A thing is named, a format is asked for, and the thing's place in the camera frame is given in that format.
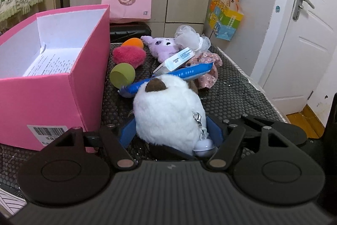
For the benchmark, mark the green makeup sponge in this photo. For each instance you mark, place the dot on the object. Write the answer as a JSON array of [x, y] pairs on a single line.
[[121, 75]]

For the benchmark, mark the pink cardboard box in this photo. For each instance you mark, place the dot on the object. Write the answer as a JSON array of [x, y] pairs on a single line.
[[36, 110]]

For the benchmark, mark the purple plush toy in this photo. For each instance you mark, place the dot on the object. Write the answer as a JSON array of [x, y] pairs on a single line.
[[161, 48]]

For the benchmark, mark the white door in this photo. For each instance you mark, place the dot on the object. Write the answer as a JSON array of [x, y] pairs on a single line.
[[304, 56]]

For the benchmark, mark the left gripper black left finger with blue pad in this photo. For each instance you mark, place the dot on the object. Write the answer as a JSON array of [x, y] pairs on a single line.
[[74, 168]]

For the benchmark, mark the red heart plush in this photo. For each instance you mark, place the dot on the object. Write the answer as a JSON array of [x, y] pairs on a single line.
[[132, 55]]

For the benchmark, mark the black suitcase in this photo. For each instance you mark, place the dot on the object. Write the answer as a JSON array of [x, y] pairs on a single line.
[[119, 33]]

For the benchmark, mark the silver door handle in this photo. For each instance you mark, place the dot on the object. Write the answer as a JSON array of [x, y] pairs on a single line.
[[299, 7]]

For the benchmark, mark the pink floral scrunchie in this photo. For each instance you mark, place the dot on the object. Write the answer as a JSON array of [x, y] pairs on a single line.
[[211, 62]]

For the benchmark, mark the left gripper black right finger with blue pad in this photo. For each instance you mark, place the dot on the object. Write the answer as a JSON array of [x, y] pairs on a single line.
[[266, 165]]

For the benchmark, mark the white tissue pack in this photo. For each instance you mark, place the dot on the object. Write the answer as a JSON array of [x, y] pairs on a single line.
[[174, 62]]

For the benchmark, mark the colourful paper gift bag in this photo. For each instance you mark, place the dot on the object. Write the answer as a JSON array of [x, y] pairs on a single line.
[[224, 18]]

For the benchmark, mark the orange makeup sponge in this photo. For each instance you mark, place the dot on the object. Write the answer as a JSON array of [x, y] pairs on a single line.
[[134, 42]]

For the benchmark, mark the blue tissue pack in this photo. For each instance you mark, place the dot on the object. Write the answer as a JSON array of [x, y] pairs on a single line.
[[187, 73]]

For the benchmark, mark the white plush cat toy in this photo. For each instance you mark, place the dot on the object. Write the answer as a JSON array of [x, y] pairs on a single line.
[[169, 113]]

